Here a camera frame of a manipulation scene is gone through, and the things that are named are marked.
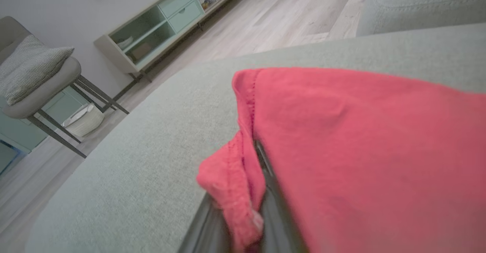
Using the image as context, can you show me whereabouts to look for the white bowls in cabinet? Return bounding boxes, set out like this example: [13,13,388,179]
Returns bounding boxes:
[116,35,135,51]

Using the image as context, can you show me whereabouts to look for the grey-green sofa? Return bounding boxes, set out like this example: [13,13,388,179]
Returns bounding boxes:
[24,22,486,253]

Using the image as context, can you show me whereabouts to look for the checked grey white pillow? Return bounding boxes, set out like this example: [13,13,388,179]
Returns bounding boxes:
[0,35,75,107]

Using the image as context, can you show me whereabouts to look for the white woven basket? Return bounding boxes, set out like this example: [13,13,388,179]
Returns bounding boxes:
[62,102,106,138]

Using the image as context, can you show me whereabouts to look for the teal low cabinet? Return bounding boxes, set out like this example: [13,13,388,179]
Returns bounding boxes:
[0,85,89,176]

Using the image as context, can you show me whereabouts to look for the grey fabric sofa back cushion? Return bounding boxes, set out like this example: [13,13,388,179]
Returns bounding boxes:
[355,0,486,38]

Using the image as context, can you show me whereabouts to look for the pale green sideboard cabinet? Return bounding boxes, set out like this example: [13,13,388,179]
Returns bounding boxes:
[93,0,254,83]

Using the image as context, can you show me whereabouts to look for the red and white basketball jersey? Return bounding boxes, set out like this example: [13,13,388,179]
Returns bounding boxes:
[196,67,486,253]

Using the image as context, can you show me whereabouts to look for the grey padded chair metal legs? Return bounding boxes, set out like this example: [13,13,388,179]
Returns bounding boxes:
[0,16,130,159]

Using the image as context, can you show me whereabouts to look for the brown box in cabinet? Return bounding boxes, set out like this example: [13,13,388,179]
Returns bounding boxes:
[130,42,153,61]

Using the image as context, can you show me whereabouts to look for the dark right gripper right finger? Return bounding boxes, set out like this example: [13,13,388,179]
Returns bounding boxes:
[254,140,309,253]

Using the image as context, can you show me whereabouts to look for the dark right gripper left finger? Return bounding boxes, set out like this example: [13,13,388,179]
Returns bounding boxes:
[178,193,234,253]

